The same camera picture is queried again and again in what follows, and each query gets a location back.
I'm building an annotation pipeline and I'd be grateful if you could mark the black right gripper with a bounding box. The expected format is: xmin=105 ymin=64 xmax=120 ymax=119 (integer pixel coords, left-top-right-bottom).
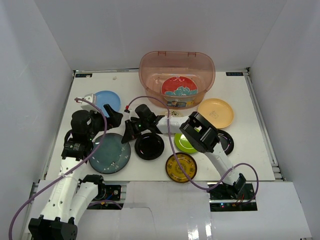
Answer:
xmin=122 ymin=119 xmax=149 ymax=144

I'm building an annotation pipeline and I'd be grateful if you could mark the black glossy plate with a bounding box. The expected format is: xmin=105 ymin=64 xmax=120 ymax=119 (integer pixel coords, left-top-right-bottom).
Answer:
xmin=134 ymin=132 xmax=165 ymax=161

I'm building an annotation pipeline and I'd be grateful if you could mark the light blue plastic plate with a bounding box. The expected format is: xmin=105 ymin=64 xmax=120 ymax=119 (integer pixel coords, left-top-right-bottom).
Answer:
xmin=94 ymin=90 xmax=121 ymax=117

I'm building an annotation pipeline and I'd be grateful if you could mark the dark blue glazed plate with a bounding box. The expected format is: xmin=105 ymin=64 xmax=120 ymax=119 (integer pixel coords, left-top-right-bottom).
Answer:
xmin=88 ymin=133 xmax=131 ymax=175

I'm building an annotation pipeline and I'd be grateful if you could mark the cream plate with dark patch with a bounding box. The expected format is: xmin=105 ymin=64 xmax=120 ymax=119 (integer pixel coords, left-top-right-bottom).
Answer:
xmin=161 ymin=109 xmax=184 ymax=118

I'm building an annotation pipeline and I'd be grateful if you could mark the red plate with teal flower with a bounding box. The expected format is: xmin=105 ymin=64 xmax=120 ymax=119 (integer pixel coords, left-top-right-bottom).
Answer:
xmin=161 ymin=76 xmax=198 ymax=96

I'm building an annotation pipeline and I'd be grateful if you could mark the peach plastic plate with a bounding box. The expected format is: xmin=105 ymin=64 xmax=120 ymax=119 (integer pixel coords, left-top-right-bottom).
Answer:
xmin=197 ymin=98 xmax=234 ymax=129

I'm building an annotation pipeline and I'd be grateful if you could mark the small black plate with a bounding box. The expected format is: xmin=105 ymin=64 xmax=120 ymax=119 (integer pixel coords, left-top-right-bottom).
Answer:
xmin=218 ymin=129 xmax=235 ymax=156

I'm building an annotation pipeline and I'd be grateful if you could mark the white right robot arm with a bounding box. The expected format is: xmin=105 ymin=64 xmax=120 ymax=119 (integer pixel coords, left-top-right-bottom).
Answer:
xmin=121 ymin=104 xmax=246 ymax=200

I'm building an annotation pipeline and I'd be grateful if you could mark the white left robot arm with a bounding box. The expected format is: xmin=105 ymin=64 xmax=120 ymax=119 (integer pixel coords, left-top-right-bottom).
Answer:
xmin=28 ymin=104 xmax=123 ymax=240

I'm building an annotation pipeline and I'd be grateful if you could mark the translucent pink plastic bin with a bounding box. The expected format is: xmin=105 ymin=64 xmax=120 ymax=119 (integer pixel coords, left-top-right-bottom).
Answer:
xmin=138 ymin=51 xmax=216 ymax=110

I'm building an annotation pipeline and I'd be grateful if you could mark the lime green plate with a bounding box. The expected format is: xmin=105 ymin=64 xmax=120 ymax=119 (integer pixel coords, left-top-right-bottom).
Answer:
xmin=174 ymin=133 xmax=197 ymax=154

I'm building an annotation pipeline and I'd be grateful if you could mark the yellow patterned brown-rimmed plate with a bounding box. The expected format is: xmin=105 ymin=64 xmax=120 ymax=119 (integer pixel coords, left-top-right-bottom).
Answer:
xmin=165 ymin=152 xmax=198 ymax=183

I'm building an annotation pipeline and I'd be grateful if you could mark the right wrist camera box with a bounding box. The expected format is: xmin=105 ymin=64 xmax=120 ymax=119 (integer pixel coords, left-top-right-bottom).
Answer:
xmin=123 ymin=105 xmax=131 ymax=121

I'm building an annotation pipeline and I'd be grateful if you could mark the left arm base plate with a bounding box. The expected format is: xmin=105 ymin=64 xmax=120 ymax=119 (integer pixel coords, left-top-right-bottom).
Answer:
xmin=89 ymin=185 xmax=122 ymax=207

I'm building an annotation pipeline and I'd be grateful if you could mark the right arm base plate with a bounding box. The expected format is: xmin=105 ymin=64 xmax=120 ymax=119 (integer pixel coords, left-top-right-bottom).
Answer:
xmin=208 ymin=183 xmax=258 ymax=212

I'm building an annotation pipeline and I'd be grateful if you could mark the aluminium table frame rail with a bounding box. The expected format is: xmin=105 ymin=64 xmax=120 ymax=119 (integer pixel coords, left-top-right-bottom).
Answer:
xmin=243 ymin=67 xmax=286 ymax=182

